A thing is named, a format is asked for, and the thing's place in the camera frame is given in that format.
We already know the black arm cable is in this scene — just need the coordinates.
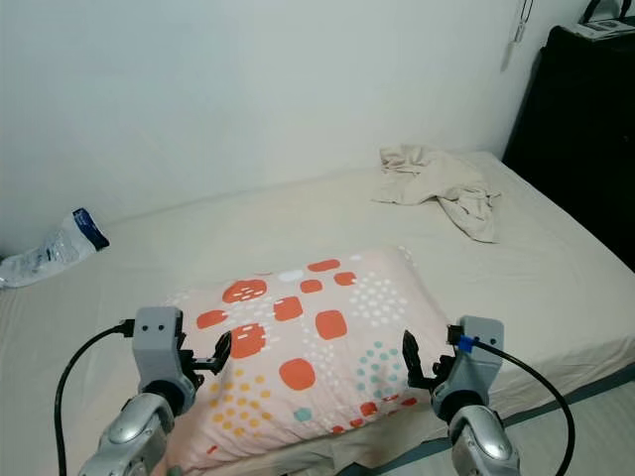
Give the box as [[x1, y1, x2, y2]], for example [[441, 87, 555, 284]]
[[451, 332, 576, 476], [55, 319, 138, 476]]

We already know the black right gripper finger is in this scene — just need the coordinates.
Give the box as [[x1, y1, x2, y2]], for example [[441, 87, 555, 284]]
[[402, 329, 428, 388]]

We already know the hanging pull cord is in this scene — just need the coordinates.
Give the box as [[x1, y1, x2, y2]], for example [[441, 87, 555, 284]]
[[512, 0, 535, 46]]

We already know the clear plastic bag blue label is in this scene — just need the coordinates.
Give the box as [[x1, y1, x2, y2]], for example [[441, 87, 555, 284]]
[[0, 208, 110, 289]]

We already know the crumpled beige cloth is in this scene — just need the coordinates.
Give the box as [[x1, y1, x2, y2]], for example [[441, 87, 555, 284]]
[[372, 144, 503, 245]]

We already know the pink pillow with orange spots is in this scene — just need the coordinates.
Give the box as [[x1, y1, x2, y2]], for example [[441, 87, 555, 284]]
[[164, 245, 469, 476]]

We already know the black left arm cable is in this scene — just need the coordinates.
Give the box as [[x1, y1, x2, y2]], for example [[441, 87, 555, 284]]
[[55, 319, 138, 476]]

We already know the black cabinet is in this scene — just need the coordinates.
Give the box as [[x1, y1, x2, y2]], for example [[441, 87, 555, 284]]
[[503, 22, 635, 245]]

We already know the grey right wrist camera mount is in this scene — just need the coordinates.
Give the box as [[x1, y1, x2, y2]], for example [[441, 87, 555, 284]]
[[440, 315, 505, 398]]

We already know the bed with cream sheet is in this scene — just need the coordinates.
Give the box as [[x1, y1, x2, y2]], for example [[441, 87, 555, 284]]
[[0, 149, 635, 476]]

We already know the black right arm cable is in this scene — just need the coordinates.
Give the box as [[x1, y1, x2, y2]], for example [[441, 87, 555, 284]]
[[451, 332, 576, 476]]

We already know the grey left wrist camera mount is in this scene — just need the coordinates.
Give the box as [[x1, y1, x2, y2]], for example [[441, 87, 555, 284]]
[[132, 305, 185, 390]]

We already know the white box with black handle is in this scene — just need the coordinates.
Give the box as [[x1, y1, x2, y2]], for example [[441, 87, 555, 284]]
[[571, 0, 635, 41]]

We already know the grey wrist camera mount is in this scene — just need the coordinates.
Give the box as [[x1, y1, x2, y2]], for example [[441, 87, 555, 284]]
[[440, 315, 505, 398], [132, 305, 185, 390]]

